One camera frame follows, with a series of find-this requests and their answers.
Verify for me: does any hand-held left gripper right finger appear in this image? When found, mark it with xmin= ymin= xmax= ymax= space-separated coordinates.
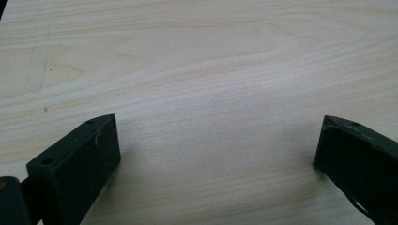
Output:
xmin=314 ymin=114 xmax=398 ymax=225

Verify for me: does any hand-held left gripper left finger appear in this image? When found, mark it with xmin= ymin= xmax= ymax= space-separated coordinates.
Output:
xmin=25 ymin=113 xmax=122 ymax=225

